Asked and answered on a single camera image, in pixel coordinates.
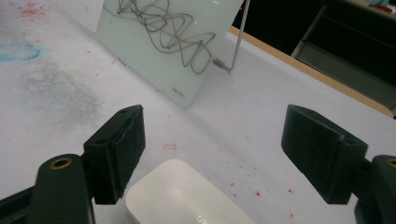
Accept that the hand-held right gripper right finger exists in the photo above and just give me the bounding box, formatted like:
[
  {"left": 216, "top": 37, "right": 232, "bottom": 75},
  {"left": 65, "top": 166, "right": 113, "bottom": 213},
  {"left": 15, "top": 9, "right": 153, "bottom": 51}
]
[{"left": 280, "top": 104, "right": 369, "bottom": 205}]

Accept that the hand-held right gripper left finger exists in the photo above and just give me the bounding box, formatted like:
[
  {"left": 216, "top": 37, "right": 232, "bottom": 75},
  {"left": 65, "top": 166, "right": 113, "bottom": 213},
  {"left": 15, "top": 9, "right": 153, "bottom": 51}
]
[{"left": 82, "top": 104, "right": 147, "bottom": 205}]

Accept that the white board eraser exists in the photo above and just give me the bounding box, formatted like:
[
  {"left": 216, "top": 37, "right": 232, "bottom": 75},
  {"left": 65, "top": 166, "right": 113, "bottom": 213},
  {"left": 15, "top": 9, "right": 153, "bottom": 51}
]
[{"left": 125, "top": 159, "right": 257, "bottom": 224}]

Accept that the scribbled glass whiteboard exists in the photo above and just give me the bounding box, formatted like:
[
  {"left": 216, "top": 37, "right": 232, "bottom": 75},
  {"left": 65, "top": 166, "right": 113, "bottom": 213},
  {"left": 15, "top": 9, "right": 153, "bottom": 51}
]
[{"left": 95, "top": 0, "right": 246, "bottom": 109}]

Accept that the dark shelf unit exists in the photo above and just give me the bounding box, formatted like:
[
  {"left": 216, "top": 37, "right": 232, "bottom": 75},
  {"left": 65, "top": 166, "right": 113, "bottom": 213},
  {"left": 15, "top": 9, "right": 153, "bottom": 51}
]
[{"left": 290, "top": 0, "right": 396, "bottom": 110}]

